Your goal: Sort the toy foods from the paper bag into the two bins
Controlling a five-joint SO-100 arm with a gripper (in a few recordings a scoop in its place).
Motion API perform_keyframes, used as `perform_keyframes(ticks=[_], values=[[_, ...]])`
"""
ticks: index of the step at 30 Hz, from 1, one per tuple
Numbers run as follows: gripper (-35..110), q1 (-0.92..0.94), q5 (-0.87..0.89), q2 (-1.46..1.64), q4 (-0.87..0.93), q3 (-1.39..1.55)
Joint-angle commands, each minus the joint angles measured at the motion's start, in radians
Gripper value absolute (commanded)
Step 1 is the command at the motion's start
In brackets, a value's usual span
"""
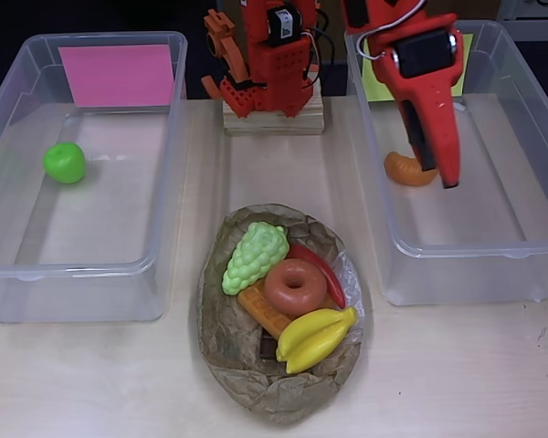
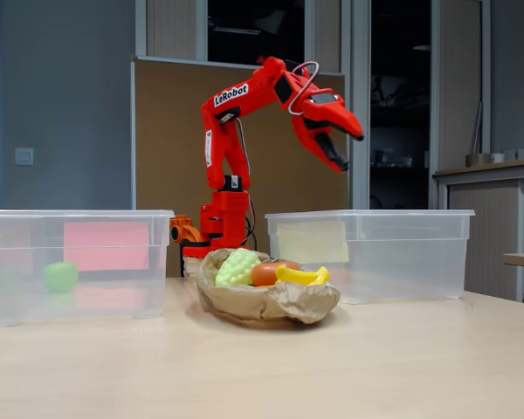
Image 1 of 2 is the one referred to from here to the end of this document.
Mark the red robot arm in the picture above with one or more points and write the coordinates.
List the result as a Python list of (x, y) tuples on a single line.
[(278, 68)]

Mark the wooden base block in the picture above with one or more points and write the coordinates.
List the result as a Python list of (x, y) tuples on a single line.
[(274, 125)]

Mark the pink paper label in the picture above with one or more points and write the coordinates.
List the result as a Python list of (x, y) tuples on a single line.
[(119, 75)]

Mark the clear plastic bin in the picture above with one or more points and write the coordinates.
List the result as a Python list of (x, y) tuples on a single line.
[(484, 205), (73, 219)]

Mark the yellow toy banana bunch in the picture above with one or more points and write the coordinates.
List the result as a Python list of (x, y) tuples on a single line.
[(310, 340)]

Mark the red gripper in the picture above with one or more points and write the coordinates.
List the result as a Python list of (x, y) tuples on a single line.
[(421, 98)]

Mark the crumpled brown paper bag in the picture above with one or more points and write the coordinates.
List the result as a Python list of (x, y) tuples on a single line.
[(278, 397)]

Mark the green toy apple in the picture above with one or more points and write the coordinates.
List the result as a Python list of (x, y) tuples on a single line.
[(64, 164)]

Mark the light green toy grapes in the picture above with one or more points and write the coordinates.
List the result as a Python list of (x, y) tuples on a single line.
[(256, 255)]

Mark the white furniture piece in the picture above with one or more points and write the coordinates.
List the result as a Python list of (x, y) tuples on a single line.
[(530, 27)]

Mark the brown toy donut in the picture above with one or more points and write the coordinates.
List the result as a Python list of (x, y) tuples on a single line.
[(310, 292)]

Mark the brown toy chocolate bar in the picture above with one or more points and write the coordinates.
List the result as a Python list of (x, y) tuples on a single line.
[(268, 349)]

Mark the orange toy croissant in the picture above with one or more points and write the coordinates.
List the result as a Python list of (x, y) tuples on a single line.
[(406, 171)]

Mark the yellow-green paper label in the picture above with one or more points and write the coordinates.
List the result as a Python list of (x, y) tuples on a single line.
[(374, 86)]

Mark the clear plastic wrap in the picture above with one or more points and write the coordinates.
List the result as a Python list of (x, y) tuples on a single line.
[(351, 292)]

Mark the orange toy waffle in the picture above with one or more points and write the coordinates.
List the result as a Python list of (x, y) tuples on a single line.
[(265, 312)]

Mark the orange table clamp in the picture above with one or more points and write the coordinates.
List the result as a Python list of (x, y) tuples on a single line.
[(230, 50)]

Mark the red toy chili pepper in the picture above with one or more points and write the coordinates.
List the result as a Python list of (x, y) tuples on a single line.
[(322, 269)]

